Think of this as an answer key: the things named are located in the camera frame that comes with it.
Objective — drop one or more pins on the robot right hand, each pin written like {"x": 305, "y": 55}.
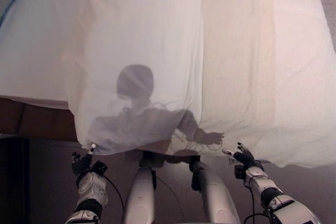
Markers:
{"x": 244, "y": 158}

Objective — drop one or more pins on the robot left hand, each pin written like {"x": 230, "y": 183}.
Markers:
{"x": 81, "y": 165}

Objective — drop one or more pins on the thin white top sheet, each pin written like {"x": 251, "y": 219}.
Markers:
{"x": 136, "y": 58}

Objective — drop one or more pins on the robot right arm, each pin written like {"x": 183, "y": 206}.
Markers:
{"x": 273, "y": 195}

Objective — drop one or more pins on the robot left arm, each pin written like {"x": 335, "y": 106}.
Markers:
{"x": 90, "y": 190}

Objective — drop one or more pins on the bed mattress with white sheet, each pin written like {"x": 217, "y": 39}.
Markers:
{"x": 236, "y": 58}

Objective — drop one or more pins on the robot left leg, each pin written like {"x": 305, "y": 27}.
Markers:
{"x": 141, "y": 195}

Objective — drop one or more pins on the white textured blanket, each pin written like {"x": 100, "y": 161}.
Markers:
{"x": 304, "y": 77}

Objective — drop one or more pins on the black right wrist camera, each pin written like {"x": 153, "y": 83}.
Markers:
{"x": 239, "y": 172}

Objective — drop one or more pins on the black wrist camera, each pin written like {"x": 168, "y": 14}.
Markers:
{"x": 239, "y": 172}
{"x": 99, "y": 167}

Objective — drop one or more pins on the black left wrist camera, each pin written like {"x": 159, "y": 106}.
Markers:
{"x": 99, "y": 167}

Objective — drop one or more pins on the brown bed frame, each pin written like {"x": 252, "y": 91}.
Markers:
{"x": 36, "y": 119}

